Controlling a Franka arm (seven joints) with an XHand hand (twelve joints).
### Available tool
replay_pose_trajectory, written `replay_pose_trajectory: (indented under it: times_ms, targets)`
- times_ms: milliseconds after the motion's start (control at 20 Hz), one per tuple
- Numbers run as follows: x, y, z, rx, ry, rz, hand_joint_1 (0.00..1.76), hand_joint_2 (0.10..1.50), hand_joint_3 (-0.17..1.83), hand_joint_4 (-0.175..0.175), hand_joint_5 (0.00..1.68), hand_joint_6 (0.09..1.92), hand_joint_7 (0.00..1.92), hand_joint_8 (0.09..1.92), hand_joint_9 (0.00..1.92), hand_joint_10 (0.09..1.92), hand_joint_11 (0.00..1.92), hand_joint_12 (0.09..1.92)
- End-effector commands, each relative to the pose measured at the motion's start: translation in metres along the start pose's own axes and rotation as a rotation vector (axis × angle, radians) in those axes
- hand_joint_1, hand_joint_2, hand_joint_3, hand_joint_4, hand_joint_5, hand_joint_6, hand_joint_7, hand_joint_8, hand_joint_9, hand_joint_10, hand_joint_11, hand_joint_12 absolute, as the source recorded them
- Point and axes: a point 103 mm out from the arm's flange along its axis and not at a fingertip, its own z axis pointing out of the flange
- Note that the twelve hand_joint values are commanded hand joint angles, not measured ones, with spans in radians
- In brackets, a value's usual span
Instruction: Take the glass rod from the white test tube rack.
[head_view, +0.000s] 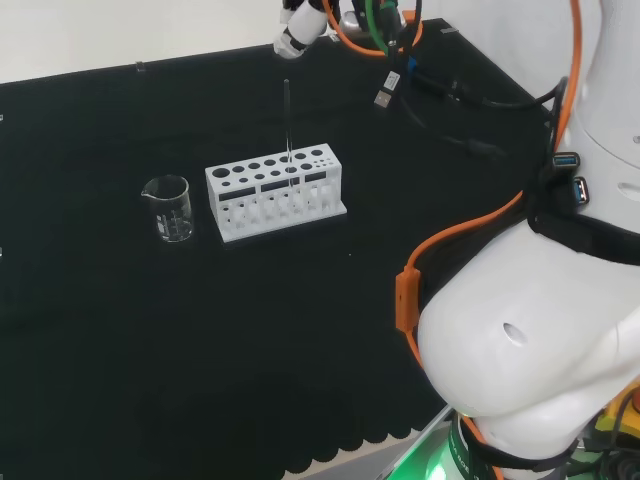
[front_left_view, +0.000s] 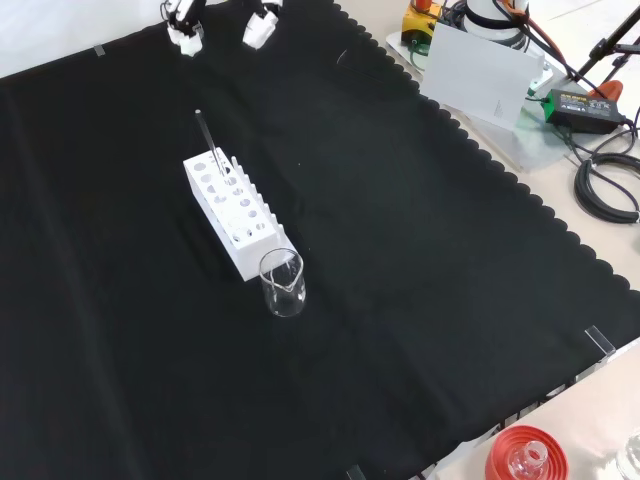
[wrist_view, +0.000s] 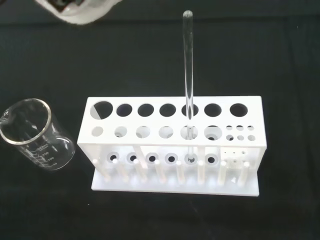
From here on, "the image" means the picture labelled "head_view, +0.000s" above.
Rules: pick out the pale base plate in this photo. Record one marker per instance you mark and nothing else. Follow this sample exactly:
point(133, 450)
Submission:
point(425, 440)

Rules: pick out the small clear glass beaker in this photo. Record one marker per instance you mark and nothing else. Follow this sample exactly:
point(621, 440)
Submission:
point(175, 220)

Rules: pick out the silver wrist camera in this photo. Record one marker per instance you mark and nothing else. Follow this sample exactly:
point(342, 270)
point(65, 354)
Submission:
point(352, 22)

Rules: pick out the black USB hub blue ports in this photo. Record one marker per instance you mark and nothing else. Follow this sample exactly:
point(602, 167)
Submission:
point(565, 161)

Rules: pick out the blue connector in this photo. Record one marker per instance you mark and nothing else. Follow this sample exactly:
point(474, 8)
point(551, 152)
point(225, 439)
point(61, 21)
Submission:
point(412, 65)

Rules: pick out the yellow stop button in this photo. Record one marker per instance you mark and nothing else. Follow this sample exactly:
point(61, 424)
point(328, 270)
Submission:
point(612, 415)

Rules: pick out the white test tube rack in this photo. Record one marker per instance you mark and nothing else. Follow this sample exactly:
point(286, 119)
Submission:
point(336, 180)

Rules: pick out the black bench cloth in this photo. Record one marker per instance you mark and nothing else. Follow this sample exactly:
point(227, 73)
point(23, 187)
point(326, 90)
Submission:
point(300, 325)

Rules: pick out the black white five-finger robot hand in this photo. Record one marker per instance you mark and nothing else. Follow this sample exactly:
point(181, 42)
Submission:
point(305, 25)

